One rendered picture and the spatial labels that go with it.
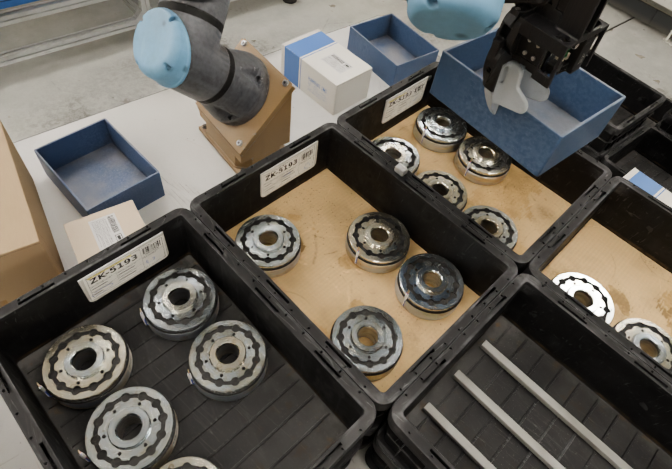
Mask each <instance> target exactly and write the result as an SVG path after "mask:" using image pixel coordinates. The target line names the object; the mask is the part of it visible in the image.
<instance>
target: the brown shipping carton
mask: <svg viewBox="0 0 672 469"><path fill-rule="evenodd" d="M64 271H65V270H64V267H63V265H62V262H61V259H60V256H59V253H58V250H57V247H56V244H55V241H54V238H53V236H52V233H51V230H50V227H49V224H48V221H47V218H46V215H45V212H44V209H43V207H42V204H41V201H40V198H39V195H38V192H37V189H36V186H35V183H34V180H33V178H32V176H31V174H30V173H29V171H28V169H27V167H26V165H25V164H24V162H23V160H22V158H21V156H20V154H19V153H18V151H17V149H16V147H15V145H14V144H13V142H12V140H11V138H10V136H9V135H8V133H7V131H6V129H5V127H4V126H3V124H2V122H1V120H0V308H1V307H3V306H5V305H6V304H8V303H10V302H12V301H13V300H15V299H17V298H19V297H20V296H22V295H24V294H26V293H27V292H29V291H31V290H33V289H35V288H36V287H38V286H40V285H42V284H43V283H45V282H47V281H49V280H50V279H52V278H54V277H56V276H57V275H59V274H61V273H63V272H64Z"/></svg>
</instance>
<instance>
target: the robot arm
mask: <svg viewBox="0 0 672 469"><path fill-rule="evenodd" d="M230 1H231V0H159V2H158V7H157V8H153V9H151V10H149V11H148V12H146V13H145V14H144V15H143V21H139V23H138V25H137V27H136V30H135V34H134V39H133V53H134V58H135V61H136V63H137V64H138V66H139V69H140V70H141V72H142V73H143V74H144V75H146V76H147V77H148V78H150V79H152V80H154V81H156V82H157V83H158V84H159V85H161V86H163V87H165V88H170V89H172V90H174V91H176V92H178V93H181V94H183V95H185V96H187V97H189V98H191V99H193V100H196V101H198V102H200V103H201V104H202V106H203V107H204V108H205V109H206V110H207V111H208V112H209V113H210V114H211V115H212V116H213V117H214V118H215V119H216V120H218V121H220V122H222V123H224V124H227V125H231V126H236V125H241V124H244V123H246V122H248V121H249V120H251V119H252V118H253V117H254V116H255V115H256V114H257V113H258V112H259V111H260V109H261V108H262V106H263V105H264V103H265V101H266V98H267V95H268V91H269V83H270V80H269V73H268V70H267V67H266V66H265V64H264V63H263V61H262V60H261V59H259V58H258V57H256V56H255V55H253V54H252V53H250V52H247V51H242V50H236V49H230V48H226V47H225V46H223V45H222V44H220V41H221V37H222V33H223V29H224V25H225V21H226V17H227V13H228V9H229V5H230ZM406 1H407V16H408V18H409V20H410V22H411V23H412V24H413V25H414V26H415V27H416V28H417V29H419V30H420V31H422V32H424V33H430V34H433V35H434V36H435V37H437V38H441V39H446V40H459V41H460V40H470V39H475V38H478V37H481V36H483V35H485V34H486V33H488V32H489V31H490V30H491V29H492V28H493V27H494V26H495V25H496V24H497V22H498V21H499V19H500V15H501V12H502V8H503V5H504V3H515V6H513V7H512V8H511V10H510V11H509V12H508V13H507V14H506V15H505V17H504V19H503V21H502V23H501V25H500V27H499V28H498V30H497V33H496V36H495V38H494V39H493V43H492V46H491V48H490V50H489V52H488V55H487V57H486V60H485V63H484V67H483V86H484V92H485V98H486V102H487V106H488V108H489V110H490V112H491V113H492V114H494V115H495V114H496V113H497V110H498V108H499V105H501V106H503V107H505V108H507V109H510V110H512V111H514V112H516V113H519V114H523V113H525V112H526V111H527V109H528V101H527V99H526V98H525V97H527V98H530V99H533V100H536V101H539V102H543V101H545V100H547V99H548V97H549V94H550V90H549V86H550V84H551V82H552V80H553V78H554V76H555V74H556V75H558V74H560V73H561V72H564V71H565V72H567V73H568V74H572V73H573V72H574V71H576V70H578V69H579V68H580V66H581V64H582V65H584V66H585V67H586V66H587V65H588V63H589V61H590V60H591V58H592V56H593V54H594V52H595V50H596V49H597V47H598V45H599V43H600V41H601V40H602V38H603V36H604V34H605V32H606V31H607V29H608V27H609V25H610V24H608V23H606V22H605V21H603V20H601V19H600V18H599V17H600V15H601V14H602V12H603V10H604V8H605V6H606V4H607V2H608V0H406ZM597 36H598V38H597V40H596V42H595V44H594V45H593V47H592V49H591V51H590V53H589V55H587V53H588V51H589V49H590V48H591V46H592V44H593V42H594V40H595V38H596V37H597ZM548 73H549V74H550V76H549V77H548V76H547V75H548Z"/></svg>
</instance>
